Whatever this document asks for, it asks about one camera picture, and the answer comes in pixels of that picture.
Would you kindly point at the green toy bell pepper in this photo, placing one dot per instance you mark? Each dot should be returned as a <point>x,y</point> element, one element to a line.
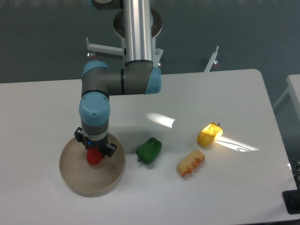
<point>149,150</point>

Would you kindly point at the yellow orange toy corn piece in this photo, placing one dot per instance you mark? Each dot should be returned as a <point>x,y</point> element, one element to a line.
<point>190,162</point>

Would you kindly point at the black box at table edge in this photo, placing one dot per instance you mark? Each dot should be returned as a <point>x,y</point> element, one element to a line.
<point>292,201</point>

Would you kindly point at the red toy bell pepper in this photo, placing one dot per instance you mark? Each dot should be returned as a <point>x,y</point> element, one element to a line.
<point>94,156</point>

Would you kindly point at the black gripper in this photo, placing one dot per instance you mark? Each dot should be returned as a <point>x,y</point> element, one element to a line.
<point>107,149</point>

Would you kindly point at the beige round plate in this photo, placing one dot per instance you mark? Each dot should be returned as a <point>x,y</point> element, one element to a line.
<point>91,180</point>

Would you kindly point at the white side table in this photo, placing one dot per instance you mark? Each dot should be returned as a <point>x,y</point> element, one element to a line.
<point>292,92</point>

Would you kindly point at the yellow toy bell pepper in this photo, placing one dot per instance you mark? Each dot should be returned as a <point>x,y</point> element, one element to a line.
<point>209,134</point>

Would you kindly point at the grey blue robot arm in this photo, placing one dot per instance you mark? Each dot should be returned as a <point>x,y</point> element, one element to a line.
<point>137,25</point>

